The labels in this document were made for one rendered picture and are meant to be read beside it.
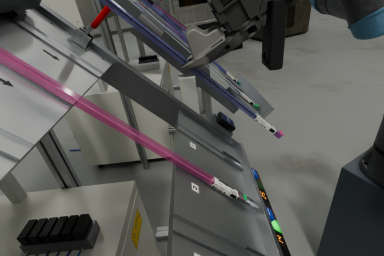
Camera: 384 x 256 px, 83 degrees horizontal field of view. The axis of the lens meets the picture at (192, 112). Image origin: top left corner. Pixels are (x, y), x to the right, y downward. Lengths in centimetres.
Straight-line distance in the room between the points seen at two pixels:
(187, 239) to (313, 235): 109
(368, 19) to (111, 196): 70
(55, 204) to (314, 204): 123
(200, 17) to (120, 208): 345
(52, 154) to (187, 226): 51
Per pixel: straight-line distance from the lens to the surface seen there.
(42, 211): 79
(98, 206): 71
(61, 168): 77
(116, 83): 53
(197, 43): 37
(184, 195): 35
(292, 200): 146
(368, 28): 46
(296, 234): 134
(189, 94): 80
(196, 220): 34
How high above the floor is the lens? 111
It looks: 29 degrees down
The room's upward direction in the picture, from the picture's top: 8 degrees counter-clockwise
